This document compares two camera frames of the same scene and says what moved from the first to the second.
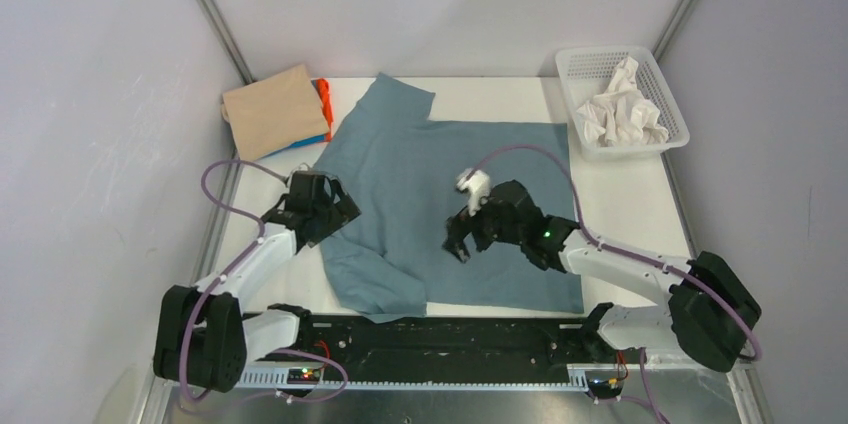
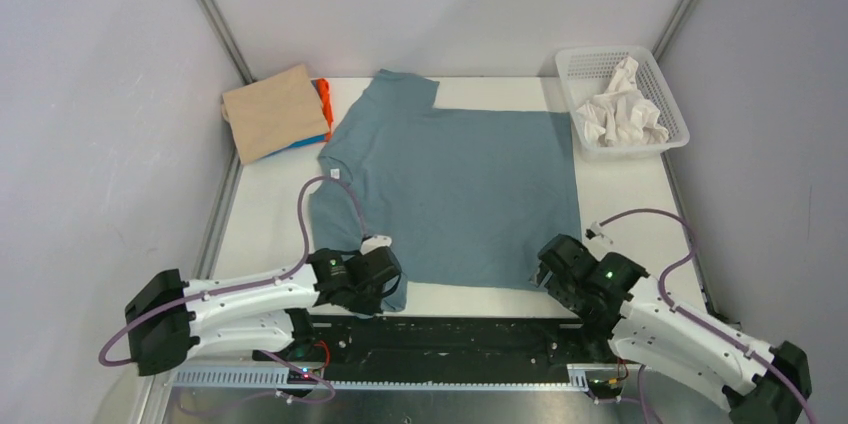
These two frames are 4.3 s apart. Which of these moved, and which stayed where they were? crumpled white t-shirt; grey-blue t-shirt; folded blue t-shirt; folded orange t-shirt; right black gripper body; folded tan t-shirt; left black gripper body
Moved: right black gripper body; grey-blue t-shirt; left black gripper body
Stayed: folded blue t-shirt; folded tan t-shirt; folded orange t-shirt; crumpled white t-shirt
